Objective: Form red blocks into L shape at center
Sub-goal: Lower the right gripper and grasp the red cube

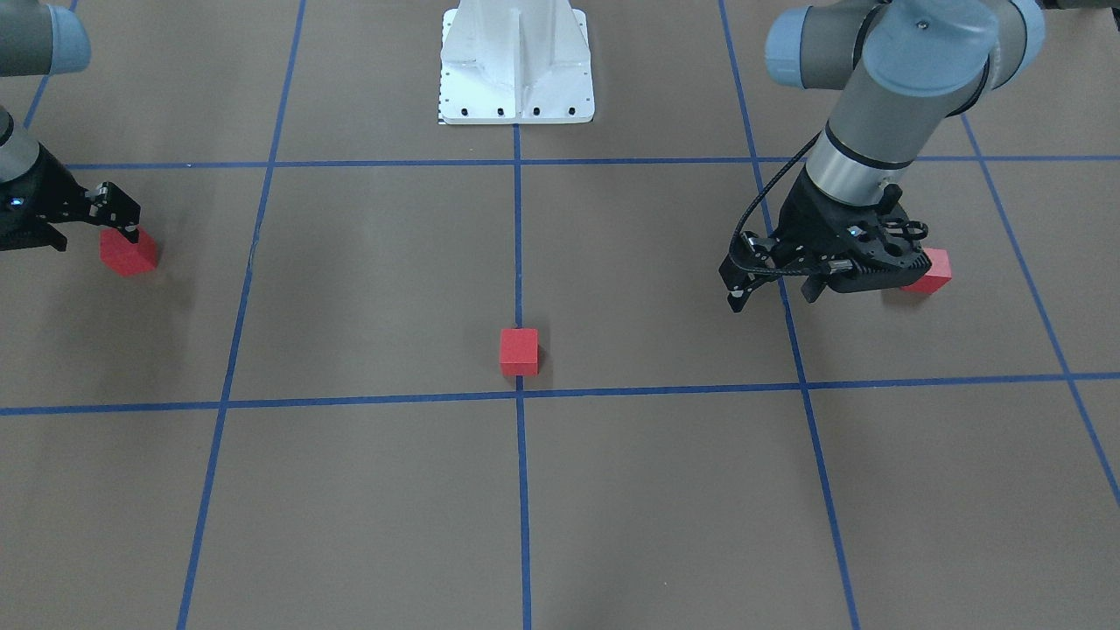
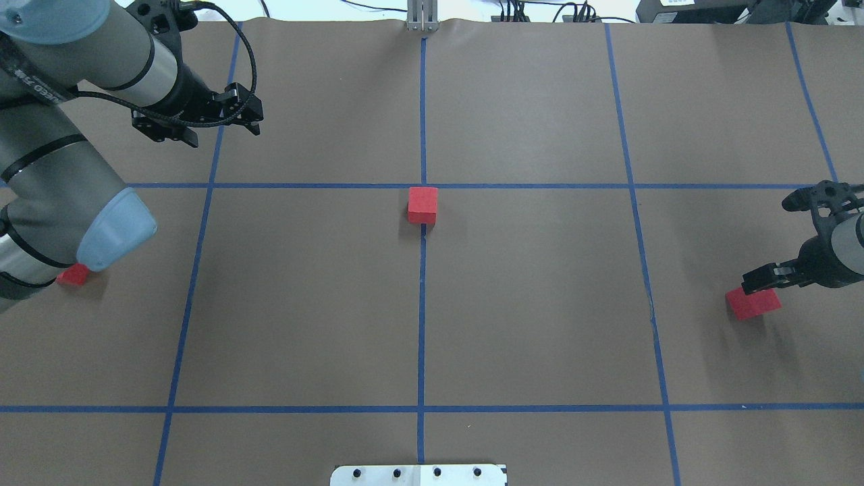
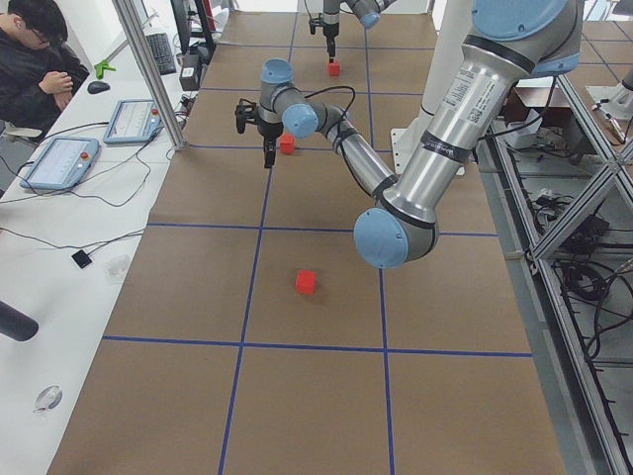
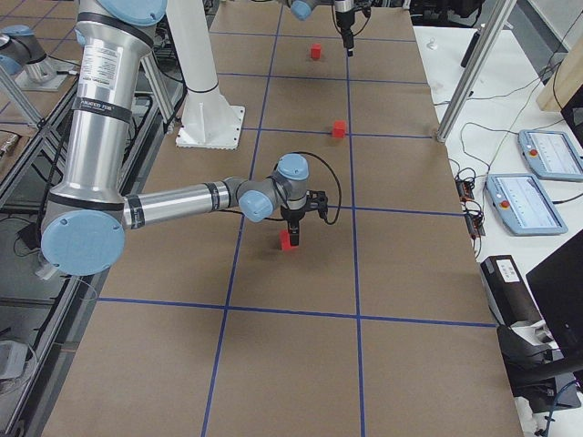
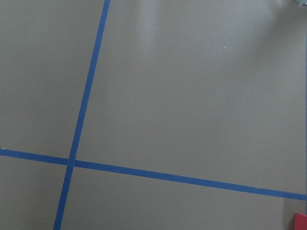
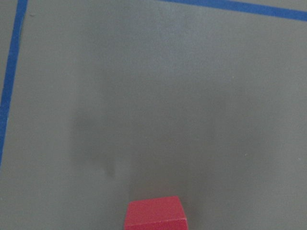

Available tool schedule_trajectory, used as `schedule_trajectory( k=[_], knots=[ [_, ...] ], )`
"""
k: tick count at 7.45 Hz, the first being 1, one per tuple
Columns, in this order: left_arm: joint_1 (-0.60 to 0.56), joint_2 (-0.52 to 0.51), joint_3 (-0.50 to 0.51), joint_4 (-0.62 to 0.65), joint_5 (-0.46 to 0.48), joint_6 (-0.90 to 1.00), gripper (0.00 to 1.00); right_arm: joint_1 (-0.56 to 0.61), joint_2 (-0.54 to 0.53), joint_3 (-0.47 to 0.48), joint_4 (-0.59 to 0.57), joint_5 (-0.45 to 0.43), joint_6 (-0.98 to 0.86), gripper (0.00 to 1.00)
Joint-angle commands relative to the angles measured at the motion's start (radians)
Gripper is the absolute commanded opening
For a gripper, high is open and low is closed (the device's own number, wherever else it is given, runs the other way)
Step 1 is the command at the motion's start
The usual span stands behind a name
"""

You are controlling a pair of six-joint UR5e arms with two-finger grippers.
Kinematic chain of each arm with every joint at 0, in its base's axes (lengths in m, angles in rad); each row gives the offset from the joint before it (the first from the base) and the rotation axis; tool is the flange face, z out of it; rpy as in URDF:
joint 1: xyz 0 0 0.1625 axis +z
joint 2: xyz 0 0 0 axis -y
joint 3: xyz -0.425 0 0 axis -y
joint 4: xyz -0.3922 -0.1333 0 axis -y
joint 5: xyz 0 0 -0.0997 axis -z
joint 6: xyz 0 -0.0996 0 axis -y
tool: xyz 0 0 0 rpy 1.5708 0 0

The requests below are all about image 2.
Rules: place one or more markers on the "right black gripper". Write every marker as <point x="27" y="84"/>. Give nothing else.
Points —
<point x="819" y="257"/>

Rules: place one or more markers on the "aluminium frame post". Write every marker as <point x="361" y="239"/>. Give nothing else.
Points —
<point x="422" y="16"/>

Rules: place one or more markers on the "red block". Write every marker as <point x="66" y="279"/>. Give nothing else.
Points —
<point x="422" y="207"/>
<point x="76" y="275"/>
<point x="745" y="306"/>

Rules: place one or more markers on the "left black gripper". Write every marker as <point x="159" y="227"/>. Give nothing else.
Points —
<point x="191" y="95"/>

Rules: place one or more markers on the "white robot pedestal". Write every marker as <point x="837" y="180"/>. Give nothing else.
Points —
<point x="420" y="474"/>

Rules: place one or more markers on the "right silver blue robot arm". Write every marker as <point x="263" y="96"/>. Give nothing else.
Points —
<point x="846" y="243"/>

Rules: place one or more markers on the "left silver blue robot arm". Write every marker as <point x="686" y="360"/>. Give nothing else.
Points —
<point x="71" y="207"/>

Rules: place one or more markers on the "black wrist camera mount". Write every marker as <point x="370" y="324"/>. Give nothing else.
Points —
<point x="830" y="203"/>

